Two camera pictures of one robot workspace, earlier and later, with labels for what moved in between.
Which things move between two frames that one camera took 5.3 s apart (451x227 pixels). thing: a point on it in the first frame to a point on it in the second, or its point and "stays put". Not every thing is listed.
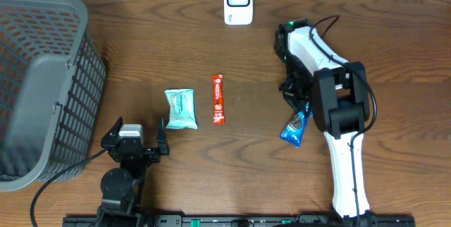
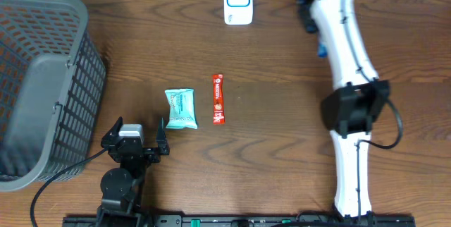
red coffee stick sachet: x=218 y=116 stays put
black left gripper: x=152 y=156 stays put
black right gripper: x=302 y=96 to x=309 y=23
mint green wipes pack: x=182 y=110 stays put
